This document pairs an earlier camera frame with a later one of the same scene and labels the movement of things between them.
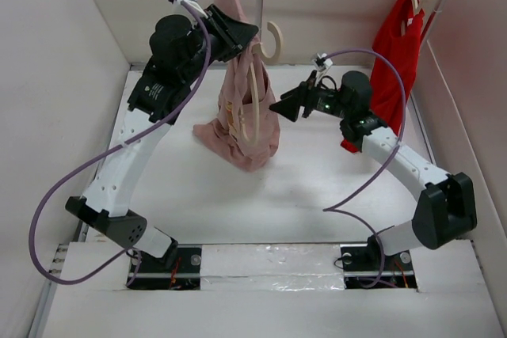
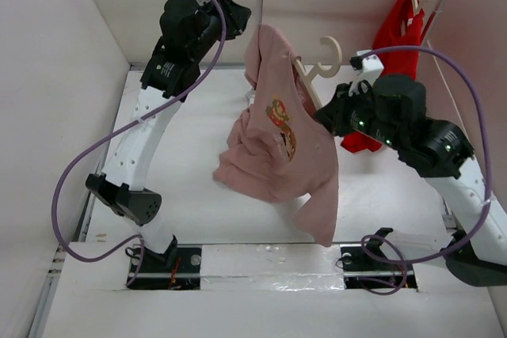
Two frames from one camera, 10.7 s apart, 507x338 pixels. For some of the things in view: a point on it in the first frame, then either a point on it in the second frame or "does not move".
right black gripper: x=291 y=102 → x=333 y=114
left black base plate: x=147 y=272 does not move
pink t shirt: x=245 y=132 → x=280 y=146
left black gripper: x=233 y=35 → x=234 y=14
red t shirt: x=398 y=38 does not move
